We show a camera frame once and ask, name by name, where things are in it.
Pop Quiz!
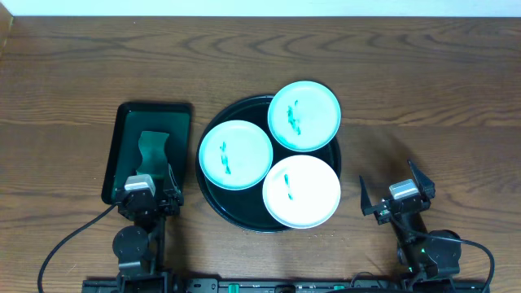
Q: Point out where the rectangular dark green tray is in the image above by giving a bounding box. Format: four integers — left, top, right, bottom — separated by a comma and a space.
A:
101, 102, 191, 204

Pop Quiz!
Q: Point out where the light green plate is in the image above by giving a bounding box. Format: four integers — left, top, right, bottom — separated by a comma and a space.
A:
267, 81, 341, 152
199, 120, 274, 190

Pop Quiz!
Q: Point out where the green sponge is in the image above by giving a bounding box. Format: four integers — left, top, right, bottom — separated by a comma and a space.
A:
137, 131, 169, 180

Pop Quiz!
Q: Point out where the round black tray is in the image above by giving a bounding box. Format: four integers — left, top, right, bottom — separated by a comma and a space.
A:
195, 94, 342, 234

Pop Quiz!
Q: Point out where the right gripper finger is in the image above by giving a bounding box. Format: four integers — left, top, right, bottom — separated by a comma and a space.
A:
407, 160, 436, 199
359, 176, 373, 216

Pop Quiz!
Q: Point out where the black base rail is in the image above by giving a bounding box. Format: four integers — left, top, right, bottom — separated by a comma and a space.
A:
81, 278, 484, 293

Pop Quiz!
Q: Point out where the white plate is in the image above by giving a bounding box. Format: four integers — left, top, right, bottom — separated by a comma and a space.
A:
262, 155, 341, 230

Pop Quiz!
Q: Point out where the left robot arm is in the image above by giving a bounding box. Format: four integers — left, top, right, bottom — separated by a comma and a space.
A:
112, 164, 184, 293

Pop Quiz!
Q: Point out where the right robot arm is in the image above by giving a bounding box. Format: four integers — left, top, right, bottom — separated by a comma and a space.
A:
360, 161, 462, 282

